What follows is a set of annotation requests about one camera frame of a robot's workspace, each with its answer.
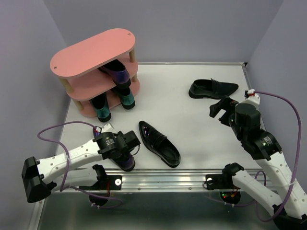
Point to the purple loafer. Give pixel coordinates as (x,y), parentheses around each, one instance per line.
(126,163)
(118,72)

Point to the aluminium front rail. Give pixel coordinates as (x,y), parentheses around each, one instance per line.
(147,181)

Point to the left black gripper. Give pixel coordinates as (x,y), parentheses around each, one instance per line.
(119,133)

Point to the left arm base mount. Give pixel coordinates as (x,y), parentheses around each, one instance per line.
(102,180)

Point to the green loafer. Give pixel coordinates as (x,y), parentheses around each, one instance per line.
(101,108)
(125,96)

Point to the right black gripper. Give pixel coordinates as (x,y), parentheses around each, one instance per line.
(226,103)

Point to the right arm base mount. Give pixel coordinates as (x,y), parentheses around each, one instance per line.
(224,179)

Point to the glossy black loafer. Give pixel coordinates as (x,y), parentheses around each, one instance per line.
(158,143)

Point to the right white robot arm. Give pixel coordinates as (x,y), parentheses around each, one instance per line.
(288,206)

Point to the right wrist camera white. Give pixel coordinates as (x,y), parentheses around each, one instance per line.
(252,98)

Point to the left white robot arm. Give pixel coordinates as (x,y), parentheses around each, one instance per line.
(78,168)

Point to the pink three-tier shoe shelf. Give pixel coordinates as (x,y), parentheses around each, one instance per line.
(77,67)

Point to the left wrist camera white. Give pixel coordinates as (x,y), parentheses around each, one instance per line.
(104,128)

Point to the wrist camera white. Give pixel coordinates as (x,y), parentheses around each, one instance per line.
(104,128)
(252,98)

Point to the matte black loafer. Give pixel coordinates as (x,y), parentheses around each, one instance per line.
(212,89)

